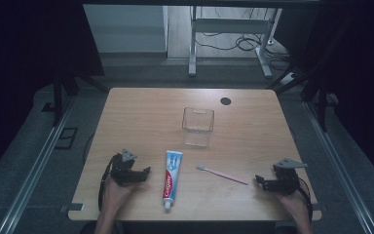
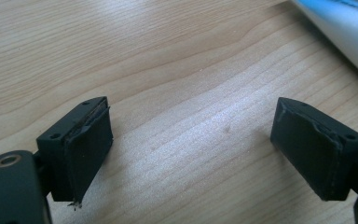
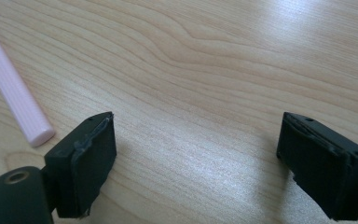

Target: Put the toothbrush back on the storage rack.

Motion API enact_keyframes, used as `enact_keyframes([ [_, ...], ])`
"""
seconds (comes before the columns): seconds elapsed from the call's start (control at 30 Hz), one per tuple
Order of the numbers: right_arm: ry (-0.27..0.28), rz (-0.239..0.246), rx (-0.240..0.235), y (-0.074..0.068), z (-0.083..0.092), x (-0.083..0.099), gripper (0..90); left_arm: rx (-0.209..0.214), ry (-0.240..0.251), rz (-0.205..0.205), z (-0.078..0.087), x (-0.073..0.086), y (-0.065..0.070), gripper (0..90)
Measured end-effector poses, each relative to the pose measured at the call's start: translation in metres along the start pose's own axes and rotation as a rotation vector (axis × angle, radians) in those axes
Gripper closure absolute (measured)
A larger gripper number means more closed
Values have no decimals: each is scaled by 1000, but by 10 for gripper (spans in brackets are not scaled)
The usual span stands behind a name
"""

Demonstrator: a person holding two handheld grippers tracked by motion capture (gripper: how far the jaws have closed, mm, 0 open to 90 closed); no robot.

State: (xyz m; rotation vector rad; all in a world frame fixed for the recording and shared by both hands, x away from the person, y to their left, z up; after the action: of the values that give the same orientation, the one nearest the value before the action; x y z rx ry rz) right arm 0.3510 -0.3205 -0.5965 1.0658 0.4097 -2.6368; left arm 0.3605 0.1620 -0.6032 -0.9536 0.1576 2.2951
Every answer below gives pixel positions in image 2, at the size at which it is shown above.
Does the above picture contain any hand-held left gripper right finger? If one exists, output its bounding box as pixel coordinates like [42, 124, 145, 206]
[269, 96, 358, 202]

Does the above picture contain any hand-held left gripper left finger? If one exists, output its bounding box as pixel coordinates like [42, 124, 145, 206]
[36, 96, 115, 208]

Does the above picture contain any white and blue toothpaste tube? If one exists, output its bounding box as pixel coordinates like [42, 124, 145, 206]
[290, 0, 358, 87]

